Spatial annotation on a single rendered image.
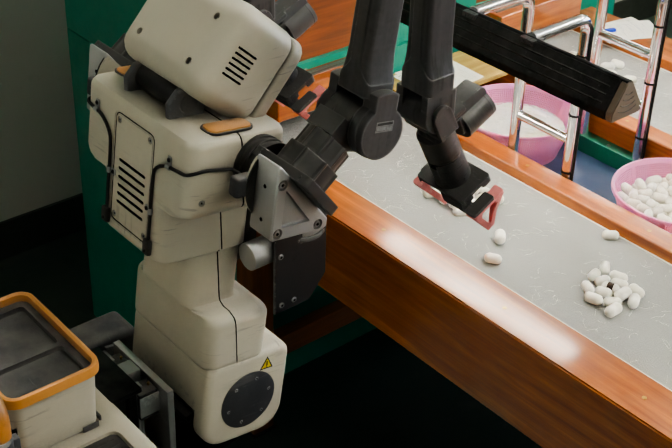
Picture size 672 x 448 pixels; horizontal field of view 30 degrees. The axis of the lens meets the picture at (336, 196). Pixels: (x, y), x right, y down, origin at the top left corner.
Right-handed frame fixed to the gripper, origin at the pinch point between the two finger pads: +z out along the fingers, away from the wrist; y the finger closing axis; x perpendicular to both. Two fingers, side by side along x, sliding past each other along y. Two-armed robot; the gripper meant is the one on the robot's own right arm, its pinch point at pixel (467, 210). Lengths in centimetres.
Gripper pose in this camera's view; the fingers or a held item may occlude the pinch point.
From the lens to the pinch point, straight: 201.3
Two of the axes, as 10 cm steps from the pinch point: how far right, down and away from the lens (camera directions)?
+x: -7.0, 6.7, -2.6
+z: 3.3, 6.2, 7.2
